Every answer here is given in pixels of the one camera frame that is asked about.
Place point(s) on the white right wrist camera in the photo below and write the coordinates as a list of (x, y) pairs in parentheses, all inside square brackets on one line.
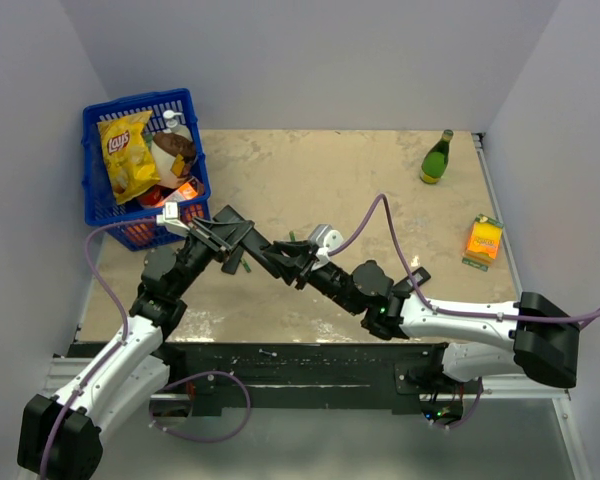
[(326, 239)]

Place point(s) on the aluminium frame rail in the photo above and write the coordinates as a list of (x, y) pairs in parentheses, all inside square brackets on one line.
[(62, 371)]

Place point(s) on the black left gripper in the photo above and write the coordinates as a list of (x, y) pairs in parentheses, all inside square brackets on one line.
[(222, 236)]

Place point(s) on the blue plastic basket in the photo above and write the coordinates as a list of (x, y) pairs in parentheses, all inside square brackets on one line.
[(132, 221)]

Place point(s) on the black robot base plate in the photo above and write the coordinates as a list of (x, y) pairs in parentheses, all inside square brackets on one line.
[(404, 379)]

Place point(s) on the green AAA battery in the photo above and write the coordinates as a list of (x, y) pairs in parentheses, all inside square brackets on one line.
[(246, 266)]

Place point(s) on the yellow Lays chips bag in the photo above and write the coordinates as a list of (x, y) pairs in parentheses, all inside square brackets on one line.
[(129, 163)]

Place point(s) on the orange carton in basket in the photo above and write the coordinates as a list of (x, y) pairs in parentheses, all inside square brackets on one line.
[(187, 191)]

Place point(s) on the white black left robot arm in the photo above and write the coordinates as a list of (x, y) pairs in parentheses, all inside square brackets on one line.
[(62, 436)]

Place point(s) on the brown and white pouch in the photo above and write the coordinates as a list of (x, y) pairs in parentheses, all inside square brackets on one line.
[(174, 156)]

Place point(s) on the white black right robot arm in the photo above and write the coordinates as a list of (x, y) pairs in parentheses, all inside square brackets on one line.
[(531, 335)]

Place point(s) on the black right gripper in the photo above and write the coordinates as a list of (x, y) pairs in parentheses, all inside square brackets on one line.
[(297, 264)]

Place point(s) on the green glass bottle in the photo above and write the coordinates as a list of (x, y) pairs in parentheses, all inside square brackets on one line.
[(436, 160)]

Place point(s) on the white pump soap bottle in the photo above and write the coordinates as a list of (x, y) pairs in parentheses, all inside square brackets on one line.
[(173, 124)]

